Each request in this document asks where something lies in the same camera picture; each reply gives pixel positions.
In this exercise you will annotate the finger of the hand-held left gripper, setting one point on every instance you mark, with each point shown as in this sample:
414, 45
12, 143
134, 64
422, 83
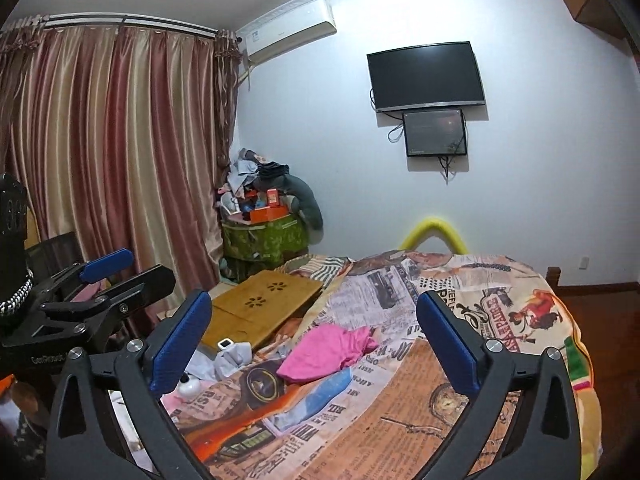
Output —
107, 262
150, 282

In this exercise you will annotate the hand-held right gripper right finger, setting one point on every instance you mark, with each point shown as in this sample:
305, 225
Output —
447, 345

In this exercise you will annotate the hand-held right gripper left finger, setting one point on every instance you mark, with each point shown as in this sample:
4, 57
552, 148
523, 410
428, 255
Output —
180, 340

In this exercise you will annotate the pink button cardigan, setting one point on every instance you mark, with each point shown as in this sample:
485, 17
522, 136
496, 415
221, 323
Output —
320, 355

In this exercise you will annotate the person's left forearm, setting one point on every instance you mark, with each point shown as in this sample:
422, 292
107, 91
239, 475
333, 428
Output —
22, 440

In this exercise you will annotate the pile of clothes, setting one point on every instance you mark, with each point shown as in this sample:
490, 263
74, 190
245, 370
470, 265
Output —
247, 165

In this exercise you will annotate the black chair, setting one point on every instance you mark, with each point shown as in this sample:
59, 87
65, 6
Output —
55, 250

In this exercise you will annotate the small white device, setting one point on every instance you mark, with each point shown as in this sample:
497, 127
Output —
225, 344

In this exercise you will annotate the white bottle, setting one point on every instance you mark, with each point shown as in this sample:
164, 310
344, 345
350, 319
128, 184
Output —
190, 387

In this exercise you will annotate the grey cloth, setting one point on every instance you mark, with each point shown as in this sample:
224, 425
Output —
232, 360

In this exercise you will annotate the wooden lap desk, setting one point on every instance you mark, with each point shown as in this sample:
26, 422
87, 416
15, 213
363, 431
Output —
260, 305

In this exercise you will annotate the striped maroon curtain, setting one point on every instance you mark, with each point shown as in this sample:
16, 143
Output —
125, 160

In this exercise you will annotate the printed blanket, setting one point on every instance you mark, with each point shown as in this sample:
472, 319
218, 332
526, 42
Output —
380, 435

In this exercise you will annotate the green fabric storage box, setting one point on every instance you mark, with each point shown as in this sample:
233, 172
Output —
265, 242

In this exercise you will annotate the yellow foam tube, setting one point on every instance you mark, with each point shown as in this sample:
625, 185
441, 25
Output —
435, 222

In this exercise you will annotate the wooden bedpost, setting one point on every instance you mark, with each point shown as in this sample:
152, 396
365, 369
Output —
553, 277

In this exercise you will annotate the orange box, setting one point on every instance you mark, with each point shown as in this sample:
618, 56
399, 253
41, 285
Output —
267, 216

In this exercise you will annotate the light blue cloth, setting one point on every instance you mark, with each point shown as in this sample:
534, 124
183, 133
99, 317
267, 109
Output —
320, 395

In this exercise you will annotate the striped bed sheet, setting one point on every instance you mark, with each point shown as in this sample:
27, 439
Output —
320, 267

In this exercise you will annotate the small red box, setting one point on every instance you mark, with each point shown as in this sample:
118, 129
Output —
273, 197

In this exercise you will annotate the white curtain rod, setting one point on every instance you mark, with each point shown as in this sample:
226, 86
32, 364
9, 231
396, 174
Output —
150, 24

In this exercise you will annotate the white air conditioner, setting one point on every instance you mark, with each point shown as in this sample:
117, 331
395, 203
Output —
290, 30

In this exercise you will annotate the small black wall monitor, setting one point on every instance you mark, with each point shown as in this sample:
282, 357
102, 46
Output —
434, 132

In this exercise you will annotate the black wall television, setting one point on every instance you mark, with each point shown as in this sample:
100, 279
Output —
425, 75

